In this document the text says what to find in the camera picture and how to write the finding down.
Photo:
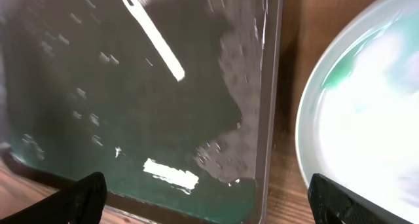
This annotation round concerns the black rectangular serving tray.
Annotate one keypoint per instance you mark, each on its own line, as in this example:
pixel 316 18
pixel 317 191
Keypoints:
pixel 171 100

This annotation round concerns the white plate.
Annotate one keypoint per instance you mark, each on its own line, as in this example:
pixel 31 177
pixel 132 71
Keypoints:
pixel 357 121

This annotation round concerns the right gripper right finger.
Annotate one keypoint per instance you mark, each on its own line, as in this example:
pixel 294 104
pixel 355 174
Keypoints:
pixel 331 203

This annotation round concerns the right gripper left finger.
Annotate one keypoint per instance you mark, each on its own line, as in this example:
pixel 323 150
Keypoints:
pixel 81 203

